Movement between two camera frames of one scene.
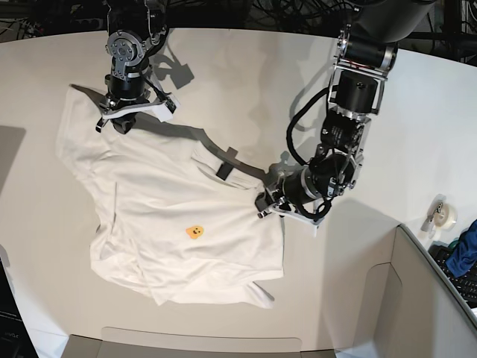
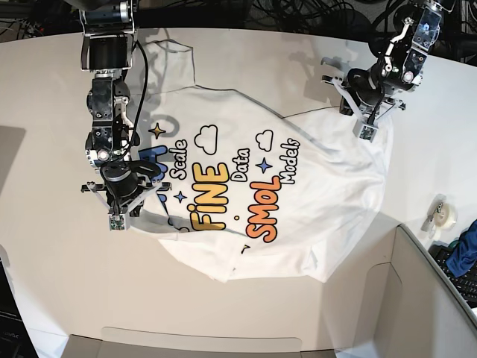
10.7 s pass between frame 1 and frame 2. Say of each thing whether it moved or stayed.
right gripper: moved
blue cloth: stayed
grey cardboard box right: stayed
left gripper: moved
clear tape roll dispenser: stayed
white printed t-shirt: moved
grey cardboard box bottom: stayed
